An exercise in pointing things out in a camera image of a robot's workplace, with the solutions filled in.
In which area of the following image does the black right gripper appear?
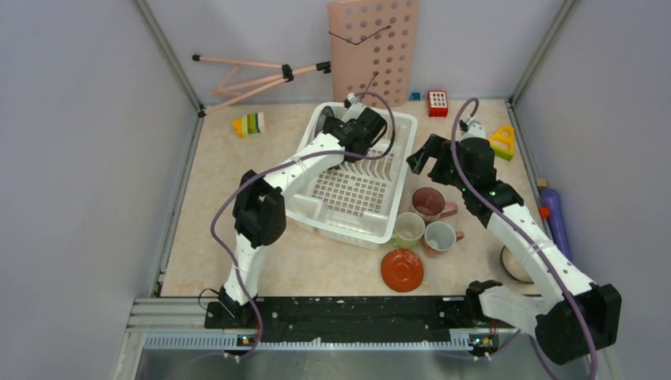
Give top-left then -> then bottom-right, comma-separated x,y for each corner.
408,134 -> 472,192

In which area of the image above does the pink patterned mug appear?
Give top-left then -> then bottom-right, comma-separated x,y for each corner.
410,187 -> 458,225

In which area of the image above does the white plate green patterned rim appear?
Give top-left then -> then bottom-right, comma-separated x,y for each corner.
315,106 -> 335,135

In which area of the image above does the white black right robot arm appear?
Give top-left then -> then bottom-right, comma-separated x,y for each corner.
406,121 -> 622,365

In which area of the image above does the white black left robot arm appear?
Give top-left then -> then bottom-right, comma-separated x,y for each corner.
218,107 -> 396,328

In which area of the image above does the white plastic dish rack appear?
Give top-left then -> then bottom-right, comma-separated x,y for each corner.
286,109 -> 418,249

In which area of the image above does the red white toy block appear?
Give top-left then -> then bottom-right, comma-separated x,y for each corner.
426,89 -> 449,117

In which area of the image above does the light green mug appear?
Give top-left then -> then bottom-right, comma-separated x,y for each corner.
386,212 -> 425,249

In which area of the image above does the pink mug white interior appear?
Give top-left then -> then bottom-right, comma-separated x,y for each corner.
422,221 -> 465,258

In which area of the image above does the pink perforated board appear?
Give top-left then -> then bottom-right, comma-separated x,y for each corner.
327,0 -> 422,107

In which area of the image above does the yellow triangle toy block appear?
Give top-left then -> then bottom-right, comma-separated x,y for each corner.
488,125 -> 516,162

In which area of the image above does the orange saucer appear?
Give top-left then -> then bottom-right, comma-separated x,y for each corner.
380,249 -> 424,292

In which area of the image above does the striped colourful toy block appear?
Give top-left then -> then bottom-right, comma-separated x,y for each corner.
232,112 -> 266,139

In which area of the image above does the pink tripod stand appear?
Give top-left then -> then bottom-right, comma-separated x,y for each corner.
191,53 -> 332,117

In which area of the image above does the purple bottle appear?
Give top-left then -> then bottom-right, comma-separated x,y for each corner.
539,188 -> 573,261

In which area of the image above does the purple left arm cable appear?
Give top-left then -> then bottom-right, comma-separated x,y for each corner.
210,91 -> 396,363

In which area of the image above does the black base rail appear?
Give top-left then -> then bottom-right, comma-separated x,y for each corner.
204,296 -> 478,344

